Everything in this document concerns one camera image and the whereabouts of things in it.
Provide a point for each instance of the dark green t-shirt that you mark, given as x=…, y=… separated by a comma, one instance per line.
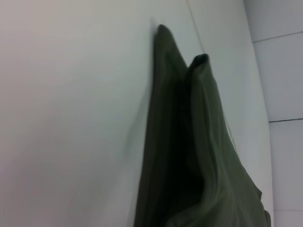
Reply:
x=213, y=153

